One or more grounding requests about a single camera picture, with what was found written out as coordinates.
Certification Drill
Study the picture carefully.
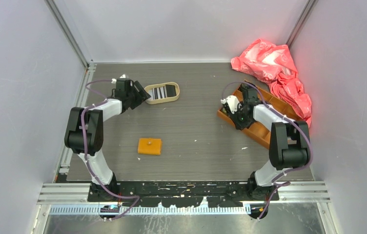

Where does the orange card holder wallet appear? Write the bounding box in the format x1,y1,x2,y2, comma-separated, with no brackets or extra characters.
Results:
138,138,163,156

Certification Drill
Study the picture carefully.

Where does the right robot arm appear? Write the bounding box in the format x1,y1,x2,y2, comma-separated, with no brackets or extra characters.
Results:
229,81,312,200

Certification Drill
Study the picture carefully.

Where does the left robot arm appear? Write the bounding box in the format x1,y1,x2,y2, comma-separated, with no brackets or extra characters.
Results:
64,76,150,201

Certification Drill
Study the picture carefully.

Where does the stack of striped cards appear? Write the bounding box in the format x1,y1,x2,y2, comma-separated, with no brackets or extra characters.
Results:
150,86,166,100

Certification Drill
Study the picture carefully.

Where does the black card in tray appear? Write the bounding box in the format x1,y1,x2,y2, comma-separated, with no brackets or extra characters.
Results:
165,84,177,98

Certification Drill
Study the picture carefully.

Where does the beige oval tray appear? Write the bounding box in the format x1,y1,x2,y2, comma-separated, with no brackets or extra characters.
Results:
144,82,180,105

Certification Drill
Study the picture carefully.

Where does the orange compartment organizer box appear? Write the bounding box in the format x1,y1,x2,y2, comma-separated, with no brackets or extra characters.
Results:
217,80,302,149

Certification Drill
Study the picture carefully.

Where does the pink plastic bag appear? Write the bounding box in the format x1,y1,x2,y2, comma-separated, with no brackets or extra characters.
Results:
230,39,312,125

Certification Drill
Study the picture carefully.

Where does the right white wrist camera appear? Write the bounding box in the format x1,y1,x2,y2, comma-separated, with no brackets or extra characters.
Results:
221,95,240,114

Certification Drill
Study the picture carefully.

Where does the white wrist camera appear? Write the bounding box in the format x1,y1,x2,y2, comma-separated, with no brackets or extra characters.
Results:
111,74,129,84
221,95,240,114

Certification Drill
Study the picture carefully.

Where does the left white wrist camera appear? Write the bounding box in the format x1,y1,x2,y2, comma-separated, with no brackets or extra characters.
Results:
111,74,129,84

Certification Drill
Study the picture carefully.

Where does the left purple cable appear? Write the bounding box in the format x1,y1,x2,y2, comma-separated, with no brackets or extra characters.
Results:
82,79,141,222

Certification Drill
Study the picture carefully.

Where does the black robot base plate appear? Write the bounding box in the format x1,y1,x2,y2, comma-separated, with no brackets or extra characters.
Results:
87,181,279,208

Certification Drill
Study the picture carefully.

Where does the aluminium front rail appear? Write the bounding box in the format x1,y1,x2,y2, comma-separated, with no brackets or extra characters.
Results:
38,181,330,220

